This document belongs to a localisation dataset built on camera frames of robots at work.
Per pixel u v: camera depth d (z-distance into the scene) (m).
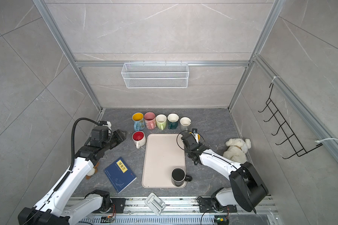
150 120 0.98
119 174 0.84
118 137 0.69
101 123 0.68
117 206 0.73
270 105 0.77
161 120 1.04
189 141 0.67
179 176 0.75
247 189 0.41
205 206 0.73
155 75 1.01
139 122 0.98
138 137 0.98
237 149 0.85
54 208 0.39
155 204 0.72
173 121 0.99
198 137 0.79
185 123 1.02
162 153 0.98
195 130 0.76
